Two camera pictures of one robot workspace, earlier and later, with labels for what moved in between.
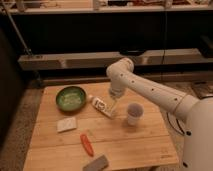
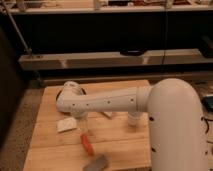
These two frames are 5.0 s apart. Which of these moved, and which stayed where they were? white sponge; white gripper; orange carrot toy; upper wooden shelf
Moved: white gripper
Stayed: orange carrot toy; upper wooden shelf; white sponge
